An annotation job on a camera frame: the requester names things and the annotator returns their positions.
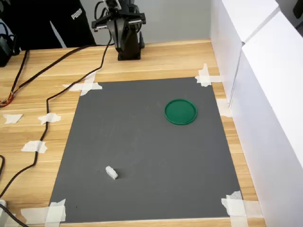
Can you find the white partition board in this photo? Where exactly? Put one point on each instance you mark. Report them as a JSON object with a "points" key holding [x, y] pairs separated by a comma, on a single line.
{"points": [[272, 118], [225, 35]]}

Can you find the round green lid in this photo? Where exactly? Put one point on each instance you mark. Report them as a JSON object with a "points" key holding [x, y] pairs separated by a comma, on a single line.
{"points": [[180, 112]]}

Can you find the dark grey mat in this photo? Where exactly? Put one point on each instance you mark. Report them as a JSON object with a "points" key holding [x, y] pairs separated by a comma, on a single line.
{"points": [[142, 153]]}

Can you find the small white plastic terminal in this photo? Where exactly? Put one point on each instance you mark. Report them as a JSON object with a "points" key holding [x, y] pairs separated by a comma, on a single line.
{"points": [[111, 172]]}

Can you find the black device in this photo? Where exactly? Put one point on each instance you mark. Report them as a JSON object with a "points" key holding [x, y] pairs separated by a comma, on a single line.
{"points": [[6, 52]]}

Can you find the white tape strip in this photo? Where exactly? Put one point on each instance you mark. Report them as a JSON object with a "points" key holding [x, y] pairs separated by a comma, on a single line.
{"points": [[223, 107], [56, 209], [216, 79], [90, 79], [33, 214], [94, 86], [236, 197], [204, 71], [251, 208]]}

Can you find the white tape piece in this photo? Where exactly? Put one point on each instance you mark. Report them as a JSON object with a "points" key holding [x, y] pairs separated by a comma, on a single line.
{"points": [[33, 146], [49, 117], [13, 118]]}

